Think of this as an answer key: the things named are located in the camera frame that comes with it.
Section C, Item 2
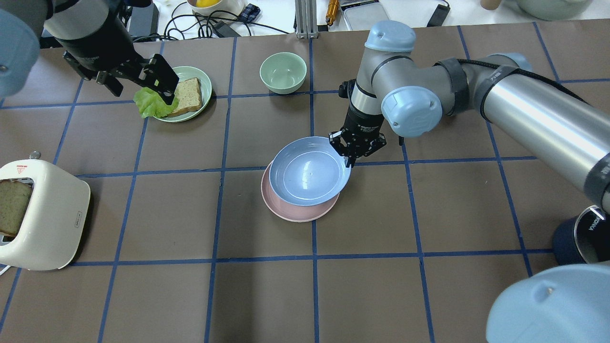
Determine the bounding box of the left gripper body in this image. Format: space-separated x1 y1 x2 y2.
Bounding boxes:
62 10 179 94

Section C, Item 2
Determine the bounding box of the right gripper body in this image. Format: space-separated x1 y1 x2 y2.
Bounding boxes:
329 104 387 160

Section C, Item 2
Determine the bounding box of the blue plate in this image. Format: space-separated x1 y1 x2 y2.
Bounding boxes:
269 136 352 206

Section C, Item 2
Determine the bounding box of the pink plate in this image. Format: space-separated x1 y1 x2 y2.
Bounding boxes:
261 162 340 223

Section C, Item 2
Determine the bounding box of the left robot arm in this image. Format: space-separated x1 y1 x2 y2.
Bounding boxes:
0 0 179 105

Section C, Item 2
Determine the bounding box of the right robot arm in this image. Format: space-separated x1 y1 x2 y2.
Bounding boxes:
329 21 609 343

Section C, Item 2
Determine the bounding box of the bread slice on plate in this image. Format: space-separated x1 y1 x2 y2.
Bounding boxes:
168 77 203 117

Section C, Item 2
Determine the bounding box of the lettuce leaf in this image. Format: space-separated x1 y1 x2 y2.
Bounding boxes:
133 87 179 119

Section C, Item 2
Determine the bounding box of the green plate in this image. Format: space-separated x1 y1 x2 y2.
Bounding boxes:
157 66 212 123

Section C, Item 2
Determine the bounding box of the black power adapter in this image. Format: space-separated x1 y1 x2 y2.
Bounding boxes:
128 0 159 37

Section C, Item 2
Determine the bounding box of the beige bowl with toys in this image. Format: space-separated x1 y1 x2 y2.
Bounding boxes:
187 0 245 16

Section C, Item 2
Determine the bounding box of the green bowl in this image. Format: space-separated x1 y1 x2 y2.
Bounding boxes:
259 52 307 95

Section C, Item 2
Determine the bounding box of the bread slice in toaster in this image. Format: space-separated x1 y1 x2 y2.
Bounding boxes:
0 180 33 237

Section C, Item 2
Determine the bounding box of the white toaster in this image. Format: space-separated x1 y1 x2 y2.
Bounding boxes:
0 159 91 271

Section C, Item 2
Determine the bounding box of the blue saucepan with lid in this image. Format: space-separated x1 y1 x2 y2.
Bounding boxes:
552 205 610 265

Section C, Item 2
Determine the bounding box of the aluminium frame post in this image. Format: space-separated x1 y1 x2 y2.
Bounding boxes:
295 0 319 39

